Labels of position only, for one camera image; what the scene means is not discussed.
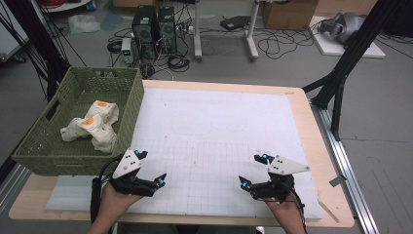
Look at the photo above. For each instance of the black computer tower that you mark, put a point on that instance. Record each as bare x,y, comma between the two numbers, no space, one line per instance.
144,29
167,29

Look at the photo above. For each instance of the brown cardboard box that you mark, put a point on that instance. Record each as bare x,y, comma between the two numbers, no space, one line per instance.
289,14

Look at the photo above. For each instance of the white grid mat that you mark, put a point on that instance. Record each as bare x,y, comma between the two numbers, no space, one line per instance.
211,123

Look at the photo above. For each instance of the grey tape piece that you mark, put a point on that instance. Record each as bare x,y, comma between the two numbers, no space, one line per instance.
337,181

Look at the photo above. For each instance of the clear plastic bag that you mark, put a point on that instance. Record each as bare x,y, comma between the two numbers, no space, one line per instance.
83,23

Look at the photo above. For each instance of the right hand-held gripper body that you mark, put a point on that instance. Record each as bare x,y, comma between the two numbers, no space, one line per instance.
282,182

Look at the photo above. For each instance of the green woven basket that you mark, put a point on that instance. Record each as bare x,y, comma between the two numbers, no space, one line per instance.
48,152

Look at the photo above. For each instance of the black flat device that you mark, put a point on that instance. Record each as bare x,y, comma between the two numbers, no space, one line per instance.
234,22

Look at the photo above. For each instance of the person's right hand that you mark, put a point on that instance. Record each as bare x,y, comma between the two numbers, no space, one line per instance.
285,211

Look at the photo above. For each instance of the black metal stand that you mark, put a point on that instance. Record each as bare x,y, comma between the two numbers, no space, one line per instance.
39,42
350,55

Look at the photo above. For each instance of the white floor board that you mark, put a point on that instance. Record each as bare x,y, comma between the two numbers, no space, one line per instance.
331,48

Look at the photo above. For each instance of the person's left hand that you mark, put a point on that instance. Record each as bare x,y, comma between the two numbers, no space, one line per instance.
113,201

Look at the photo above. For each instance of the thin wooden stick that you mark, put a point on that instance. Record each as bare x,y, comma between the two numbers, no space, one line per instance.
328,211

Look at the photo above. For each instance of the white desk leg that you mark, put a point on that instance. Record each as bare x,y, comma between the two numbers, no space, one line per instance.
197,32
251,35

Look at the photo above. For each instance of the cream egg print cloth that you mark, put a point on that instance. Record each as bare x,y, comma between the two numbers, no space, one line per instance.
100,125

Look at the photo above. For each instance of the grey helmet-like device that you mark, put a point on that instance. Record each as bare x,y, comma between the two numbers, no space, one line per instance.
347,26

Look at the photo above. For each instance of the small grey power supply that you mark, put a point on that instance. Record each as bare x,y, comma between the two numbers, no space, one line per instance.
126,50

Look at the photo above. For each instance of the aluminium rail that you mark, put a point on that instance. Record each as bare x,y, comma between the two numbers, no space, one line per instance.
13,185
347,169

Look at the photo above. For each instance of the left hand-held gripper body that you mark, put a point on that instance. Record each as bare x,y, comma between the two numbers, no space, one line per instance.
128,164

